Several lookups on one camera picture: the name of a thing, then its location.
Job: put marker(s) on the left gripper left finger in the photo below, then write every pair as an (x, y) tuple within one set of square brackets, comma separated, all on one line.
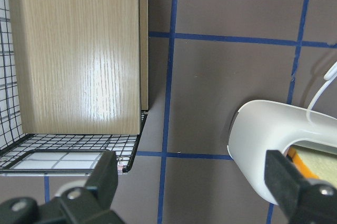
[(90, 203)]

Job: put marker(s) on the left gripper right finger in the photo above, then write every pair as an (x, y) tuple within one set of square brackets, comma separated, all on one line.
[(301, 200)]

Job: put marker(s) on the white two-slot toaster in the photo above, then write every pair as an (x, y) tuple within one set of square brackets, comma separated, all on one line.
[(262, 125)]

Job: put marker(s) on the yellow toast slice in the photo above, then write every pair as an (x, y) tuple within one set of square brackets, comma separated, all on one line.
[(314, 164)]

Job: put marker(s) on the wire basket rack with wood shelf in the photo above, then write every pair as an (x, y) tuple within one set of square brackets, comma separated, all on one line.
[(74, 83)]

